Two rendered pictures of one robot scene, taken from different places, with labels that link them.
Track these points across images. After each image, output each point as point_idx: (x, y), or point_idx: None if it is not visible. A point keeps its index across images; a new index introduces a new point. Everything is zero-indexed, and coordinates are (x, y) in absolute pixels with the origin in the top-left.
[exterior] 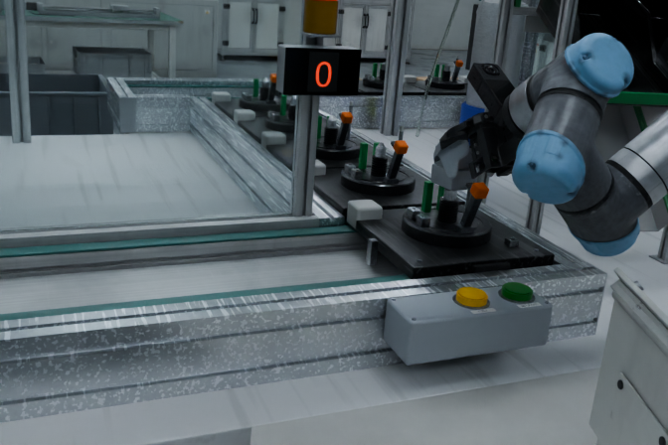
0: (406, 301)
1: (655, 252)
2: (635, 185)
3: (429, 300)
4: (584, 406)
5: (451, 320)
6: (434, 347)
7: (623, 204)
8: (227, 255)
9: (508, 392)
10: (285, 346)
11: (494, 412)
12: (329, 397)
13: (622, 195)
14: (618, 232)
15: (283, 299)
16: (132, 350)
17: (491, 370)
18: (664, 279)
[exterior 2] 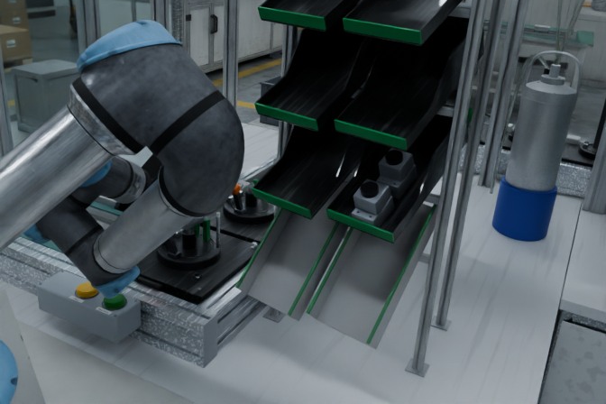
0: (64, 275)
1: (428, 360)
2: (92, 252)
3: (73, 280)
4: (87, 389)
5: (55, 294)
6: (50, 306)
7: (87, 261)
8: (108, 220)
9: (78, 357)
10: (21, 271)
11: (48, 359)
12: (17, 307)
13: (87, 255)
14: (92, 280)
15: (30, 246)
16: None
17: (100, 344)
18: (367, 377)
